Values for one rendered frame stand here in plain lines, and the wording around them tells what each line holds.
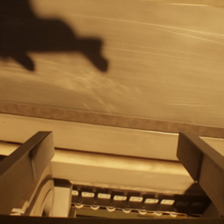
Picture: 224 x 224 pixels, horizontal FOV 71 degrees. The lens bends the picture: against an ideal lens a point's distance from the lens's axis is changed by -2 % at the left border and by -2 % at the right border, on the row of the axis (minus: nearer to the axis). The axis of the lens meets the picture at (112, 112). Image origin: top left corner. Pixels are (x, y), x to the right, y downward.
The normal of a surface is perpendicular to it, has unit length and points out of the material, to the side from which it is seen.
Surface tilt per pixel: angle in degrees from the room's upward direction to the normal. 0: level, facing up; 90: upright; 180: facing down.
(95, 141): 0
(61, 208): 40
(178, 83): 0
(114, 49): 0
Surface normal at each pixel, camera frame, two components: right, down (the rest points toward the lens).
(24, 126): -0.06, 0.62
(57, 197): 0.03, -0.02
